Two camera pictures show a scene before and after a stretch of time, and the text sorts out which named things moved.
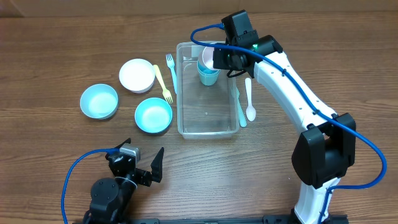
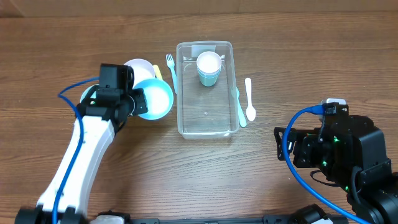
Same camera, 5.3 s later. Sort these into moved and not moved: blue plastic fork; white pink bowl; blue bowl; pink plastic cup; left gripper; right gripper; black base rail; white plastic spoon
Moved: right gripper; left gripper; blue bowl; pink plastic cup
Not moved: blue plastic fork; white pink bowl; white plastic spoon; black base rail
